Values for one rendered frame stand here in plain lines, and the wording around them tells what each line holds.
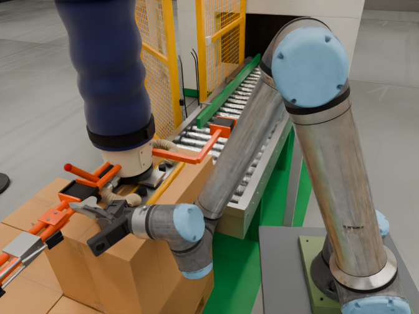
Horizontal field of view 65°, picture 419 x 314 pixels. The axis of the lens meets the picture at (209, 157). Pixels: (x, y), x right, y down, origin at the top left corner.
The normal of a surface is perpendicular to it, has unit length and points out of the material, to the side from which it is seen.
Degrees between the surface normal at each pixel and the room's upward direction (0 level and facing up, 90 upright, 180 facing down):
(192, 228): 69
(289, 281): 0
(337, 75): 81
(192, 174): 0
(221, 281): 0
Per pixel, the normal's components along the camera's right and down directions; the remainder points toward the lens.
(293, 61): -0.20, 0.41
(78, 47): -0.54, 0.28
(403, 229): -0.03, -0.83
